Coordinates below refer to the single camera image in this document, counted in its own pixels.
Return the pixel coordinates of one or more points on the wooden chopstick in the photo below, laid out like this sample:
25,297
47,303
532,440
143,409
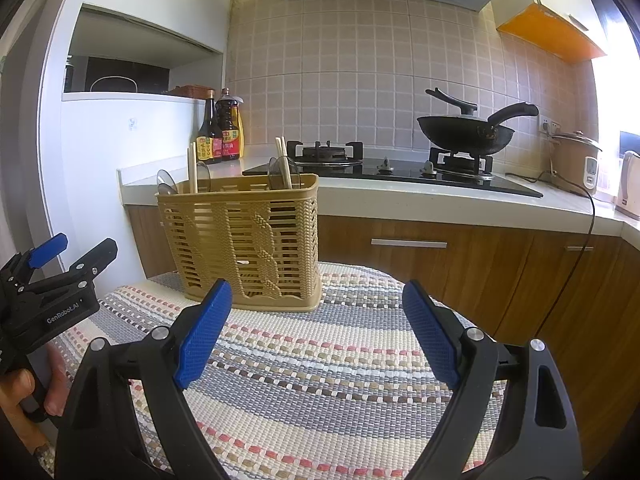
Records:
190,175
286,160
195,170
279,160

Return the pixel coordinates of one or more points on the orange wall cabinet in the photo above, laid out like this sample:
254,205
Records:
550,30

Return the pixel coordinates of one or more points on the wooden kitchen cabinet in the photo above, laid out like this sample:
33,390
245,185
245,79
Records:
500,285

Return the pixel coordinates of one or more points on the black wok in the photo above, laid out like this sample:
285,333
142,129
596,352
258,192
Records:
460,135

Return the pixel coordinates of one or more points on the brown vinegar bottle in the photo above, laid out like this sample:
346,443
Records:
229,130

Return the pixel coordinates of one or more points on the person's left hand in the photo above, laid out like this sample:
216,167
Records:
57,385

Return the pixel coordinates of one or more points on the beige rice cooker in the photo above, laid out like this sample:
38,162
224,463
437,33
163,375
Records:
572,160

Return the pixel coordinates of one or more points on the black gas stove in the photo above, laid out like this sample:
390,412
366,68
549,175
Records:
390,177

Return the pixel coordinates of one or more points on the brown wicker tray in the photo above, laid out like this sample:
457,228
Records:
192,91

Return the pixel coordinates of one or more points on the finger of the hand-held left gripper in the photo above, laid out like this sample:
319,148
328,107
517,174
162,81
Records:
95,260
47,252

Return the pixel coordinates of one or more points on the black spatula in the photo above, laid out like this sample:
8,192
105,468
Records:
450,100

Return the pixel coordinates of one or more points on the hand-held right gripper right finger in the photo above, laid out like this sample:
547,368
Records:
430,335

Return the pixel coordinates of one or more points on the yellow oil bottle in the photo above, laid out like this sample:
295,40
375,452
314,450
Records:
241,135

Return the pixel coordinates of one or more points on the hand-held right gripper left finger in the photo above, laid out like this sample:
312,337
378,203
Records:
205,335

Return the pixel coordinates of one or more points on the striped woven mat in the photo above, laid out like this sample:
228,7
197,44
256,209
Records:
310,385

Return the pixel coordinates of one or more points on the white wall socket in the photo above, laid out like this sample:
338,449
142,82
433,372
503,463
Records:
549,125

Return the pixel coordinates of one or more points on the beige plastic utensil basket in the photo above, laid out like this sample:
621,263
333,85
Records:
250,240

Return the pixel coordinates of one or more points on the white electric kettle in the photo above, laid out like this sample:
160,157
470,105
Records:
630,185

